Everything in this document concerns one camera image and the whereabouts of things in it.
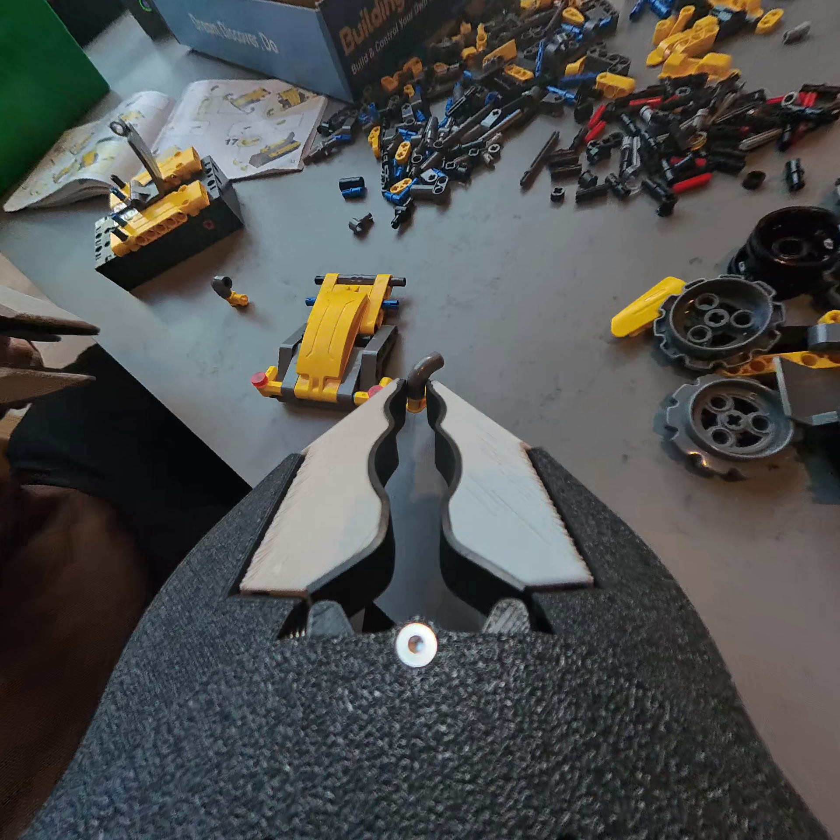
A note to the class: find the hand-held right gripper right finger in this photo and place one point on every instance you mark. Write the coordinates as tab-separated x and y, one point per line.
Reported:
519	519

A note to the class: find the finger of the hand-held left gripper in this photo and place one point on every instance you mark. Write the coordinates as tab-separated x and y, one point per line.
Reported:
40	383
40	315

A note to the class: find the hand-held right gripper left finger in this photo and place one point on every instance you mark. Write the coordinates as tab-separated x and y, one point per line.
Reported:
315	525

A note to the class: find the yellow and black brick assembly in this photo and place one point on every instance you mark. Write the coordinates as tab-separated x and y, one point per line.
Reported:
164	217

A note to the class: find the small grey curved piece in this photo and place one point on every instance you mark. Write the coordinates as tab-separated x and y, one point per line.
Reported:
223	284
424	370

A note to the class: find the yellow curved brick assembly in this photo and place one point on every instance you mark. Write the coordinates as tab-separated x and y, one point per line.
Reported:
335	328

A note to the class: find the pile of small brick parts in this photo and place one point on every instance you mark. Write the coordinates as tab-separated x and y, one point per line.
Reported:
591	92

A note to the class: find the grey desk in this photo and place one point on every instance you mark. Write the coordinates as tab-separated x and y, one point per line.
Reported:
525	302

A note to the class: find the green storage box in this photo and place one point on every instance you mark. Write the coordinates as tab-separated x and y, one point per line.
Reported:
40	79

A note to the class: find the instruction booklet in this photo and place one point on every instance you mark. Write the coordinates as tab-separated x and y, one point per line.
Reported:
197	131

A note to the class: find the yellow curved panel piece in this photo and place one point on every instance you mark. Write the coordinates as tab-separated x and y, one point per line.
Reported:
647	305

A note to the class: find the pile of wheels and tires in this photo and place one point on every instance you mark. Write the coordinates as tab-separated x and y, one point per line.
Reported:
735	355

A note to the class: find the person in brown shirt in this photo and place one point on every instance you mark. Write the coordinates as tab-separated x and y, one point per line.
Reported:
66	656

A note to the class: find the small grey pin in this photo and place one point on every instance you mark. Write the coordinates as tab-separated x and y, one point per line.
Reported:
360	225

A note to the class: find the black and blue pin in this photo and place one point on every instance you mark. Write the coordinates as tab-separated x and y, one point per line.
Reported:
352	188

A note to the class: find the black axle rod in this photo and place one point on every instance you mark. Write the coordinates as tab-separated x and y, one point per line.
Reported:
538	159

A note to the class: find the blue cardboard kit box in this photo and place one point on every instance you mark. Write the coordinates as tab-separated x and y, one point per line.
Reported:
289	33

